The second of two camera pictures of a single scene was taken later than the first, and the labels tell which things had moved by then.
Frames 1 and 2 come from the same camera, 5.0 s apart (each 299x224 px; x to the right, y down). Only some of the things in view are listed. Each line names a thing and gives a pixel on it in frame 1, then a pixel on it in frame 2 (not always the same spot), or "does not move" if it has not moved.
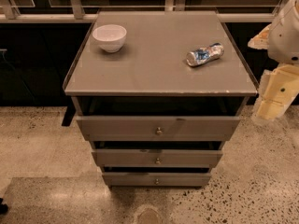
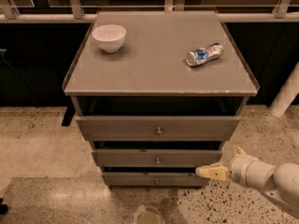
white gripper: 285,36 → 239,169
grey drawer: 157,158 does not move
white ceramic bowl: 111,37 does not move
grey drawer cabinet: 158,94 does not move
